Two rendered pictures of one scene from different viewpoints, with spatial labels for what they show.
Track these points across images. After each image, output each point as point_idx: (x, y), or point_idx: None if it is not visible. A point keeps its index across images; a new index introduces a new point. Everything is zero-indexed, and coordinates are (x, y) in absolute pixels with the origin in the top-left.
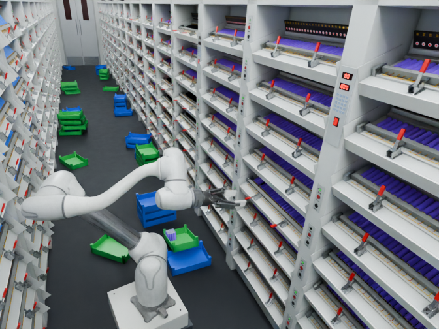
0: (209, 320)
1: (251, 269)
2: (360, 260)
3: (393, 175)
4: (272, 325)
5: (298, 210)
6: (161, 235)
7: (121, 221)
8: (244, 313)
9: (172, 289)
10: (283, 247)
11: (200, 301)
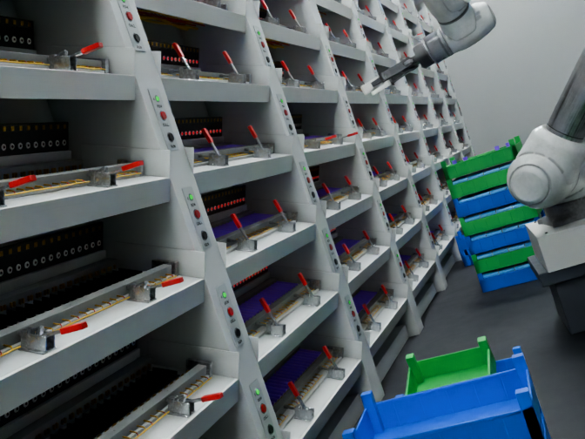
0: (496, 338)
1: (363, 328)
2: (358, 91)
3: None
4: (402, 343)
5: (332, 97)
6: (509, 171)
7: (569, 77)
8: (428, 351)
9: (535, 229)
10: (340, 199)
11: (494, 352)
